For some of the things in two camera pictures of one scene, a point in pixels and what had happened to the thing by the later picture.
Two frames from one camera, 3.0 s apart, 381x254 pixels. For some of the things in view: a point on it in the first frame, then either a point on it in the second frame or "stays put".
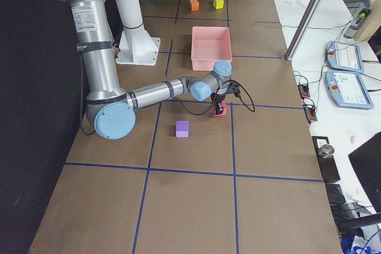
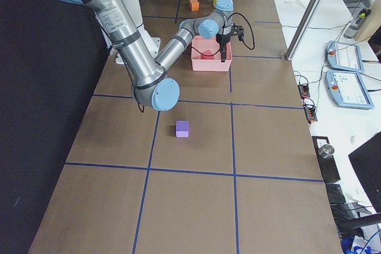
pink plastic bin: [209, 44] stays put
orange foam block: [194, 5] stays put
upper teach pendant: [344, 56] stays put
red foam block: [223, 104] → [208, 52]
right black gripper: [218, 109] → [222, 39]
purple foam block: [181, 128] stays put
